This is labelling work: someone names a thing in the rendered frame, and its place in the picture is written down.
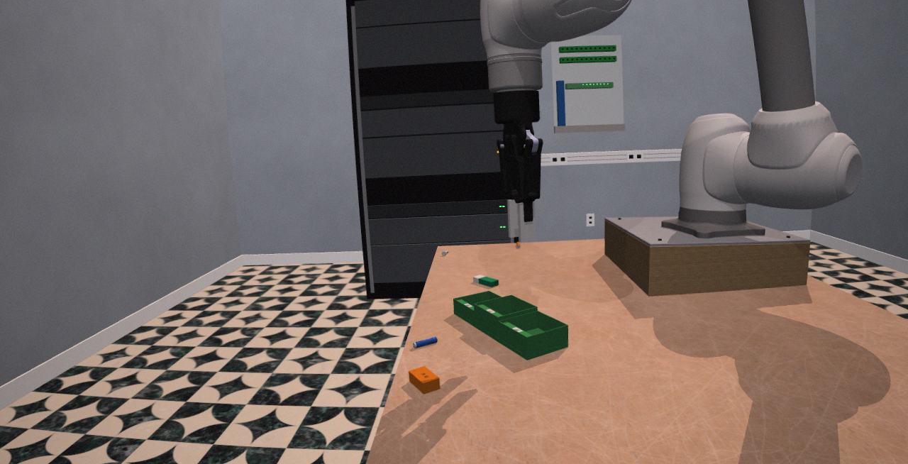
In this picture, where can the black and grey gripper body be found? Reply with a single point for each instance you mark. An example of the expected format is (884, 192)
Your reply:
(516, 110)

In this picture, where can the green three-compartment bin rack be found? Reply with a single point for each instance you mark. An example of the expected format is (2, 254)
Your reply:
(518, 325)

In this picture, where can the blue battery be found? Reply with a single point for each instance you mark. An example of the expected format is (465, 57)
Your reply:
(425, 342)

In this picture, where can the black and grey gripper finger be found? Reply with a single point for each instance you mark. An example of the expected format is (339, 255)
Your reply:
(509, 184)
(528, 172)

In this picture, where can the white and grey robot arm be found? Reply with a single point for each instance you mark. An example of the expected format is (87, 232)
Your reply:
(794, 156)

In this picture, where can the white and green eraser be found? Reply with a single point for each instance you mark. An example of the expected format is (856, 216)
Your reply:
(487, 281)

